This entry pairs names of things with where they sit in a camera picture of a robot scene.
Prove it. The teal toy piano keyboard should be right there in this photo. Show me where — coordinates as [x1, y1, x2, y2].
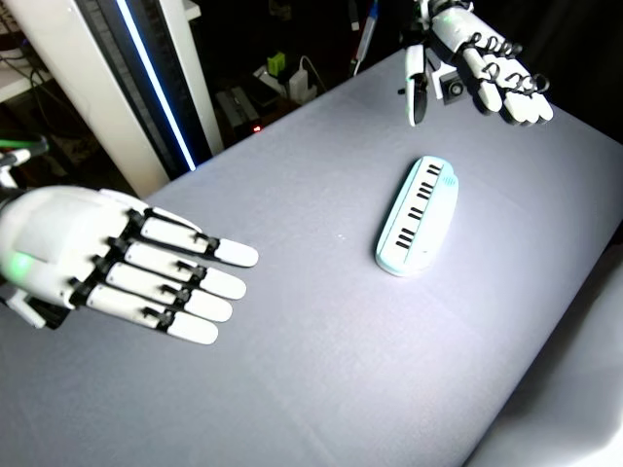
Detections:
[373, 155, 460, 278]

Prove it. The white power adapter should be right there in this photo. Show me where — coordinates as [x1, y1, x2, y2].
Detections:
[287, 67, 313, 104]

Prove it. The black device with red light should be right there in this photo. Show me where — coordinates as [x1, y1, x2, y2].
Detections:
[216, 87, 264, 135]

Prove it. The grey table cloth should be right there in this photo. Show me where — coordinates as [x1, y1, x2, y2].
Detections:
[0, 48, 623, 467]

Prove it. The white column with light strip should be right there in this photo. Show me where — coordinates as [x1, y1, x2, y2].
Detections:
[0, 0, 225, 198]

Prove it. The white desk board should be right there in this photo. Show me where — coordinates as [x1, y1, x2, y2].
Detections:
[0, 57, 50, 104]

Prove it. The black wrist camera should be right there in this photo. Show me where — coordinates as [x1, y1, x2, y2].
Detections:
[434, 65, 467, 104]

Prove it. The white and blue cable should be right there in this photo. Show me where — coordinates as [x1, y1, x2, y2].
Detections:
[349, 0, 381, 77]

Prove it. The green cable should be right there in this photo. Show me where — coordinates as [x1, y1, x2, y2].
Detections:
[0, 135, 50, 153]

